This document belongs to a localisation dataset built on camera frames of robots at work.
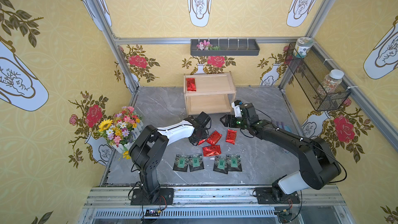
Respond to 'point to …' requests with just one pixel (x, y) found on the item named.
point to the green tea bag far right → (233, 163)
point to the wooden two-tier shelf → (211, 93)
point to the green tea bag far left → (181, 163)
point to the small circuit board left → (153, 212)
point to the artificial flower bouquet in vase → (122, 130)
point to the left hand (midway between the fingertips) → (197, 135)
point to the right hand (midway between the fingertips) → (228, 116)
